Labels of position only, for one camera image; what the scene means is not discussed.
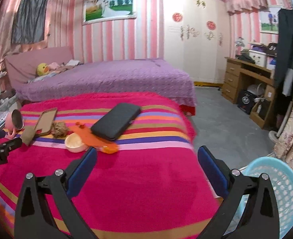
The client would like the purple bedspread bed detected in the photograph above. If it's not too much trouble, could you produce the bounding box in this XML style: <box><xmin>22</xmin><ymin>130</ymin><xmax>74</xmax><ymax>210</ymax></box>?
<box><xmin>15</xmin><ymin>59</ymin><xmax>197</xmax><ymax>107</ymax></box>

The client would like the folded brown card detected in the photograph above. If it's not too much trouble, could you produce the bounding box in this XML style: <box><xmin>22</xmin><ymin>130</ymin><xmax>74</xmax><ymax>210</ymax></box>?
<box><xmin>20</xmin><ymin>126</ymin><xmax>36</xmax><ymax>146</ymax></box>

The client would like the brown paper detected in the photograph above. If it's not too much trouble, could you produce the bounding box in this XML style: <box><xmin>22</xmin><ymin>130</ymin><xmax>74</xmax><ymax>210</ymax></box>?
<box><xmin>51</xmin><ymin>121</ymin><xmax>69</xmax><ymax>139</ymax></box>

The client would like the white storage box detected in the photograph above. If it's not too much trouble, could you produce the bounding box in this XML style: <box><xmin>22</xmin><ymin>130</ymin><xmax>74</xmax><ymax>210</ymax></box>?
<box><xmin>249</xmin><ymin>50</ymin><xmax>266</xmax><ymax>68</ymax></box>

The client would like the black box under desk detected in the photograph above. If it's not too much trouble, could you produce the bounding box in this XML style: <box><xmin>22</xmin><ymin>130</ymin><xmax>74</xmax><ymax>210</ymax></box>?
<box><xmin>237</xmin><ymin>90</ymin><xmax>257</xmax><ymax>115</ymax></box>

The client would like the yellow duck plush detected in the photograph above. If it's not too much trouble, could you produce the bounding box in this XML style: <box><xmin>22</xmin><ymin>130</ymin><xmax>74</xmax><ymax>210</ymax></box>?
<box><xmin>36</xmin><ymin>63</ymin><xmax>50</xmax><ymax>77</ymax></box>

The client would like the striped pink blanket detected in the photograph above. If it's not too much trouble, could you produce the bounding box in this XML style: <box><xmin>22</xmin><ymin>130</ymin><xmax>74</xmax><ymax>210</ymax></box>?
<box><xmin>0</xmin><ymin>92</ymin><xmax>218</xmax><ymax>238</ymax></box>

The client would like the dark grey window curtain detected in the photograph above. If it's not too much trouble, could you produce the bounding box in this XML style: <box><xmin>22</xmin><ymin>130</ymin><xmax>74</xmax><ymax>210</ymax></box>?
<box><xmin>11</xmin><ymin>0</ymin><xmax>48</xmax><ymax>45</ymax></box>

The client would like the pink headboard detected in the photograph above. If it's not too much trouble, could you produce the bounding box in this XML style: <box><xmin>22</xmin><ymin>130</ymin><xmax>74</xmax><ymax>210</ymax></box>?
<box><xmin>4</xmin><ymin>46</ymin><xmax>74</xmax><ymax>89</ymax></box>

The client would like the white wardrobe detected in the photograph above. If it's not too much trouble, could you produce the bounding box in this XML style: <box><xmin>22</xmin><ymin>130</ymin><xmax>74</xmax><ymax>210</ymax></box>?
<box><xmin>163</xmin><ymin>0</ymin><xmax>231</xmax><ymax>84</ymax></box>

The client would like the orange snack wrapper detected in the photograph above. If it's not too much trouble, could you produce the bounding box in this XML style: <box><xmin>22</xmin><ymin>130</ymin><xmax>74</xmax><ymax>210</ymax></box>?
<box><xmin>68</xmin><ymin>122</ymin><xmax>119</xmax><ymax>154</ymax></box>

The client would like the brown phone case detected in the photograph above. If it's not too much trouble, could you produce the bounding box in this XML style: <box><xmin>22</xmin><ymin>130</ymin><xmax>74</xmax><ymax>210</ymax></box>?
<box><xmin>34</xmin><ymin>107</ymin><xmax>57</xmax><ymax>136</ymax></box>

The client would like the pink metal mug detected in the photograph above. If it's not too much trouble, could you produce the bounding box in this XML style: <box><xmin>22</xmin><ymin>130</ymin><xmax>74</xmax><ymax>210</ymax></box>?
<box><xmin>5</xmin><ymin>110</ymin><xmax>24</xmax><ymax>139</ymax></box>

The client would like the black hanging coat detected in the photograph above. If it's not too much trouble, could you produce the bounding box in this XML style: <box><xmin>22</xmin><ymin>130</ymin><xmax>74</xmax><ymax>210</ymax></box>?
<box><xmin>273</xmin><ymin>9</ymin><xmax>293</xmax><ymax>87</ymax></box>

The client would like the framed wedding photo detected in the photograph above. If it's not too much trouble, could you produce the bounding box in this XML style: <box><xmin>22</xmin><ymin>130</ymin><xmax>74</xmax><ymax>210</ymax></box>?
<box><xmin>82</xmin><ymin>0</ymin><xmax>137</xmax><ymax>25</ymax></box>

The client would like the light blue trash basket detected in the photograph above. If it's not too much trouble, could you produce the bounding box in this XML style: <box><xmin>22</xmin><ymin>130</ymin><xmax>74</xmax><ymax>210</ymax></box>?
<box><xmin>223</xmin><ymin>156</ymin><xmax>293</xmax><ymax>239</ymax></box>

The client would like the small framed photo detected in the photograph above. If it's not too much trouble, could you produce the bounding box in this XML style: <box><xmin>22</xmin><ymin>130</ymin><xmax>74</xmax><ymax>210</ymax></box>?
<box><xmin>258</xmin><ymin>5</ymin><xmax>283</xmax><ymax>35</ymax></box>

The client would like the wooden desk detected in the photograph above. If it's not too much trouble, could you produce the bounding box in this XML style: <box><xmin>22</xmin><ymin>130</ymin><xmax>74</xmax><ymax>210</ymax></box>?
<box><xmin>222</xmin><ymin>57</ymin><xmax>276</xmax><ymax>129</ymax></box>

